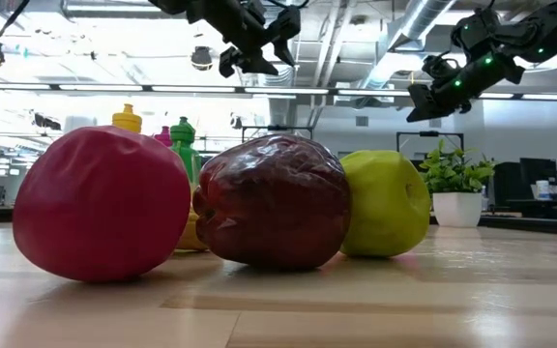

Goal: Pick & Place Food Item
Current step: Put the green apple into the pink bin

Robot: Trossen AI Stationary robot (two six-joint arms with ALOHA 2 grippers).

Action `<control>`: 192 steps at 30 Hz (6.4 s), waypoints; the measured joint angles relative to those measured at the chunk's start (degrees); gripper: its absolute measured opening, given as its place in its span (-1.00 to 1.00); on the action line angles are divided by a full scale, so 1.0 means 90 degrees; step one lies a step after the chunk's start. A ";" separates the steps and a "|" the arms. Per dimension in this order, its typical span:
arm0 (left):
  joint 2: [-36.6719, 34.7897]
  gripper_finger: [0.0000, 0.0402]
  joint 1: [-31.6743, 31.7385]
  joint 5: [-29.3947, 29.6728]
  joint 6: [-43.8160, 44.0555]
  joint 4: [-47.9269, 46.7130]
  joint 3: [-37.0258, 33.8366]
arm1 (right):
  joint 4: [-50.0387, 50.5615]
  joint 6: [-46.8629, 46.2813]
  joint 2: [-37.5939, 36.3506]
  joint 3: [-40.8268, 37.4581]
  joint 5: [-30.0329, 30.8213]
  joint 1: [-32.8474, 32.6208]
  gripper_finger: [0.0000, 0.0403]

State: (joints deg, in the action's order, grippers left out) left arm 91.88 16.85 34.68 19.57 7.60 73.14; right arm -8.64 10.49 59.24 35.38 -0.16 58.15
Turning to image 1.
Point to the yellow plastic squeeze bottle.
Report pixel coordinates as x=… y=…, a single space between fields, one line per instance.
x=127 y=121

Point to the yellow toy pear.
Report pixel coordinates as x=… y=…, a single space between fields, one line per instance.
x=191 y=237

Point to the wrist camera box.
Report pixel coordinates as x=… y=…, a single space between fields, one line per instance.
x=285 y=24
x=474 y=31

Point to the black background rig frame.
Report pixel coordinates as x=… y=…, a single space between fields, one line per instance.
x=428 y=134

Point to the green toy apple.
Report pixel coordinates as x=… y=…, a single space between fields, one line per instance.
x=389 y=203

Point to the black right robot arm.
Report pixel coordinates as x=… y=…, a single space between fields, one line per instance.
x=539 y=34

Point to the green plastic squeeze bottle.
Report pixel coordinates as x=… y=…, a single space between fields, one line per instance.
x=185 y=145

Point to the pink plastic squeeze bottle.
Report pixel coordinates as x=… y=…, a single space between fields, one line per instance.
x=164 y=136

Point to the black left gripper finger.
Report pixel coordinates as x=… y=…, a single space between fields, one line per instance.
x=249 y=65
x=284 y=52

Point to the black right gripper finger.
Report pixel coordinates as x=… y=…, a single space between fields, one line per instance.
x=433 y=112
x=422 y=96

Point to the slanted silver ventilation duct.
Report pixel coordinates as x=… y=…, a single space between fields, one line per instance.
x=423 y=19

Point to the white cup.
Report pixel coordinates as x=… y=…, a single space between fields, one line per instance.
x=544 y=189

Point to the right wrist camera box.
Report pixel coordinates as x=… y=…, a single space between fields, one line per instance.
x=474 y=31

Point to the black desk with screens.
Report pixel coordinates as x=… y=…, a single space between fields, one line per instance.
x=515 y=183

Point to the dark red wrinkled toy apple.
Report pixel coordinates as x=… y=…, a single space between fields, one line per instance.
x=273 y=203

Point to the grey wall vent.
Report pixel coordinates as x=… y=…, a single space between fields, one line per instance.
x=361 y=121

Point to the long ceiling light strip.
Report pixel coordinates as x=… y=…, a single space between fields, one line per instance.
x=186 y=88

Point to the small potted green plant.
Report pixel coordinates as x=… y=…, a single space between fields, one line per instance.
x=457 y=169

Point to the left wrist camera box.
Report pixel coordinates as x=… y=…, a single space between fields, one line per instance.
x=285 y=24

